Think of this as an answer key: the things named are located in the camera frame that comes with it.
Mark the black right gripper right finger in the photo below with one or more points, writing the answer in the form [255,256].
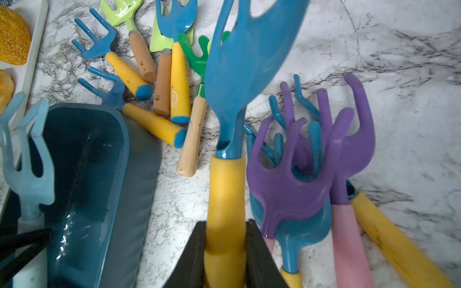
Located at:
[261,270]

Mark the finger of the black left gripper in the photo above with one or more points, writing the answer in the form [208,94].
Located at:
[18,250]

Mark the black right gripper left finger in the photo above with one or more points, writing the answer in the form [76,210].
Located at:
[189,270]

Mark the purple rake pink handle front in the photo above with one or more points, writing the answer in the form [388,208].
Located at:
[278,190]

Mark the teal fork rake yellow handle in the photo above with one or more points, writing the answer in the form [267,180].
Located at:
[238,69]

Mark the teal plastic storage box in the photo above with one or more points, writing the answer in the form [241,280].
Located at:
[105,174]

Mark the oval yellow bread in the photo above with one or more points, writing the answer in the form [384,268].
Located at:
[15,37]

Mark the white rectangular tray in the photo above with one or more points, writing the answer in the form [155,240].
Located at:
[34,14]

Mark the blue rake yellow handle lower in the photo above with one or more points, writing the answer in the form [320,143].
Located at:
[162,128]

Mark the glazed ring donut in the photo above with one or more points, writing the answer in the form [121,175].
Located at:
[7,88]

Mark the green rake pale wood handle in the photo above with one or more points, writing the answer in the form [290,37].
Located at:
[187,164]

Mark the lime trowel brown wood handle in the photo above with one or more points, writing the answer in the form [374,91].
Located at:
[162,44]

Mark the lime rake brown wood handle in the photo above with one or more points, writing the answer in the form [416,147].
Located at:
[124,14]

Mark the blue fork rake yellow handle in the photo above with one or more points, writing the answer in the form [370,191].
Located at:
[179,20]

